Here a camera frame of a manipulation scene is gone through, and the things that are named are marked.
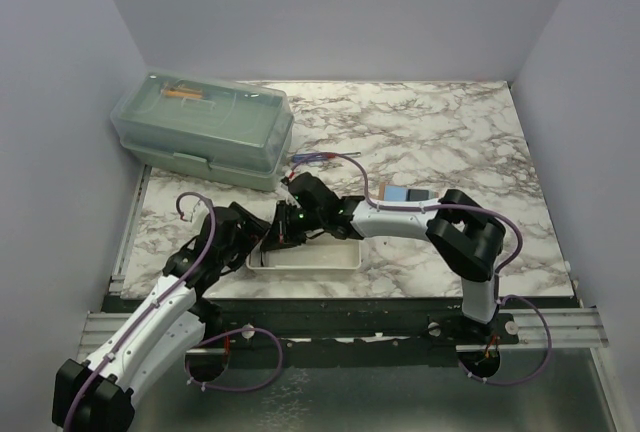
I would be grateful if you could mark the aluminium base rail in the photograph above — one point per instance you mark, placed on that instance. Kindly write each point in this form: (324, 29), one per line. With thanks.
(577, 328)

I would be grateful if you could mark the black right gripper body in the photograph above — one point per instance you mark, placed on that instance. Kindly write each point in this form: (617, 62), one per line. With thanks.
(310, 222)

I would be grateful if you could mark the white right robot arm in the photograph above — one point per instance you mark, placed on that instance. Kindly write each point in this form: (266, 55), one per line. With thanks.
(467, 238)

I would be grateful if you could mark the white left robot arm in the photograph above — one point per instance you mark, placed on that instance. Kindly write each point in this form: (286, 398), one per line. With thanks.
(102, 392)

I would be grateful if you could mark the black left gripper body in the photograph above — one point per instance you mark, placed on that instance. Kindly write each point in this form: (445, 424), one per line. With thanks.
(247, 239)

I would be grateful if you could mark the green translucent storage box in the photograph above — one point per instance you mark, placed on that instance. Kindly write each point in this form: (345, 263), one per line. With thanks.
(228, 132)

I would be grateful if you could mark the tan leather card holder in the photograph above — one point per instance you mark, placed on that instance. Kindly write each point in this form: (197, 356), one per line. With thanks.
(395, 193)

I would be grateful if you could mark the white plastic tray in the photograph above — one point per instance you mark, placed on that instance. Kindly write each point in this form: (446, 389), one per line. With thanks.
(322, 255)

